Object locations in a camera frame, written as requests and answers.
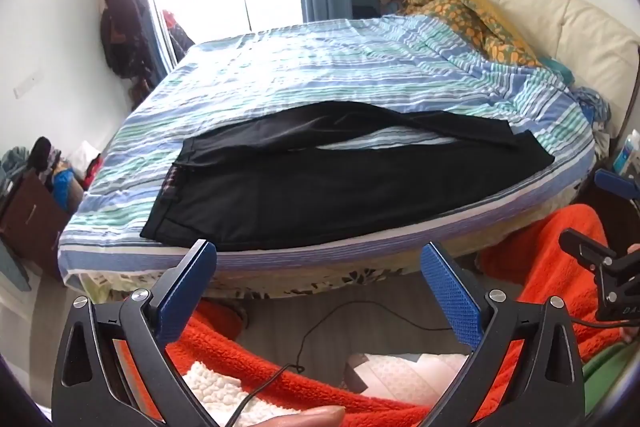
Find black cable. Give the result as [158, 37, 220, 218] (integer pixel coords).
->
[225, 302, 456, 427]

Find leaf print bed sheet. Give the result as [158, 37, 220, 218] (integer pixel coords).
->
[75, 263, 481, 308]

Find cream padded headboard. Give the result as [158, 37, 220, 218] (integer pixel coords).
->
[432, 0, 640, 142]

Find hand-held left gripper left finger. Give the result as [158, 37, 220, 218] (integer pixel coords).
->
[51, 238, 226, 427]

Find mixed clothes pile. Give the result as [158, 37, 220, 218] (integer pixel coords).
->
[0, 137, 103, 212]

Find black pants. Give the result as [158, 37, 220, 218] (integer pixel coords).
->
[140, 101, 556, 253]

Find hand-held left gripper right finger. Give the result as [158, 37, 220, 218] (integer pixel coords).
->
[420, 241, 586, 427]

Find teal cloth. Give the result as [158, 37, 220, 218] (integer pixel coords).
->
[542, 56, 577, 84]

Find blue crumpled cloth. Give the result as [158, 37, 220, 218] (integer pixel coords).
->
[570, 87, 612, 132]

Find red clothes by glass door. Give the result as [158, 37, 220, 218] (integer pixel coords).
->
[161, 9, 196, 58]

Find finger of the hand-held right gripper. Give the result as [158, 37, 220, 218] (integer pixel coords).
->
[594, 169, 640, 200]
[559, 229, 618, 270]

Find green cloth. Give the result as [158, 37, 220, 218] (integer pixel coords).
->
[582, 342, 640, 418]

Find blue green striped bed sheet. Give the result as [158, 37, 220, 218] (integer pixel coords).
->
[57, 14, 598, 288]

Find white fleece cloth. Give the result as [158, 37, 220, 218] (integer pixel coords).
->
[182, 359, 321, 427]

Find brown wooden cabinet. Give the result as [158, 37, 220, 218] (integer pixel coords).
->
[0, 169, 71, 280]

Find blue white bottle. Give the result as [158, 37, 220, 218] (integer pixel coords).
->
[612, 134, 640, 178]

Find orange fleece robe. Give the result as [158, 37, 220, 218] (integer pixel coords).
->
[115, 204, 640, 427]

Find orange floral quilt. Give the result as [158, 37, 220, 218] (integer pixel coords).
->
[400, 0, 546, 68]

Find pale slipper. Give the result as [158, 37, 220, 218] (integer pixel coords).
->
[345, 352, 471, 408]

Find person's left hand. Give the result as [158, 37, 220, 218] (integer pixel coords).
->
[260, 406, 347, 427]

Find dark hanging coats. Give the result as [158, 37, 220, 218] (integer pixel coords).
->
[100, 0, 158, 108]

